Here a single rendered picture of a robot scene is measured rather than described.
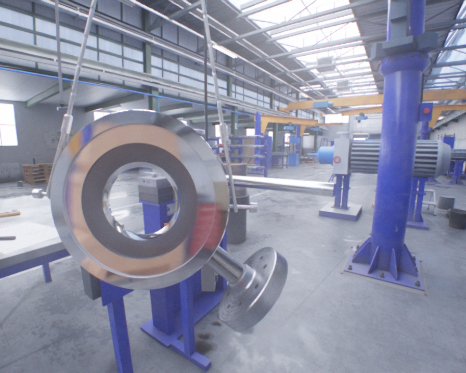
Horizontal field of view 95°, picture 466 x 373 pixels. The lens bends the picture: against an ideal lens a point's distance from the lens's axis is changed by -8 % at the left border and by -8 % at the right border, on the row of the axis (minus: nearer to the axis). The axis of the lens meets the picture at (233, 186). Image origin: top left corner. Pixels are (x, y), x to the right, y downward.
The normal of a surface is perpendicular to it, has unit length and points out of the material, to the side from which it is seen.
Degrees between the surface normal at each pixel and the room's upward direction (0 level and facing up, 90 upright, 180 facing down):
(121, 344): 90
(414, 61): 129
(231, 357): 0
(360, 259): 90
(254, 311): 87
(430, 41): 90
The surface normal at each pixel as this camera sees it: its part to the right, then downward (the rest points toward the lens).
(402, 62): -0.48, 0.72
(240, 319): -0.20, 0.34
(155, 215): -0.55, 0.14
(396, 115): -0.76, 0.11
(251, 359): 0.00, -0.99
